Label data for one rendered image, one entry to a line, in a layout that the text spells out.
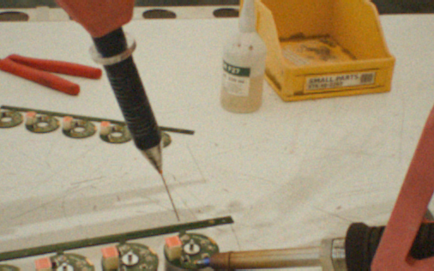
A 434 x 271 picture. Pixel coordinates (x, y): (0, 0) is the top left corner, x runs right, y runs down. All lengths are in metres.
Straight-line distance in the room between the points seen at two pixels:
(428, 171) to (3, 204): 0.30
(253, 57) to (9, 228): 0.22
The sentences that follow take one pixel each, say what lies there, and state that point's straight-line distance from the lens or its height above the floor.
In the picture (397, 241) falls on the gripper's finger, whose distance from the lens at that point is 0.26.
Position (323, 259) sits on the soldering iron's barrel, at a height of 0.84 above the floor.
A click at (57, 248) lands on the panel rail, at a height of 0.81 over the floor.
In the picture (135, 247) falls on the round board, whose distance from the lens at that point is 0.33.
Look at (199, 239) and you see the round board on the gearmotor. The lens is 0.34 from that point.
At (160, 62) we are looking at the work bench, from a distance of 0.66.
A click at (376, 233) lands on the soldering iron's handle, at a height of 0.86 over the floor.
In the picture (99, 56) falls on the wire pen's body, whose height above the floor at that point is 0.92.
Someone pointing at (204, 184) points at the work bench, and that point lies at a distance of 0.49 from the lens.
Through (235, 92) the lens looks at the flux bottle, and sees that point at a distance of 0.57.
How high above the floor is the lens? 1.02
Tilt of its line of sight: 30 degrees down
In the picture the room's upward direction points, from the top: 4 degrees clockwise
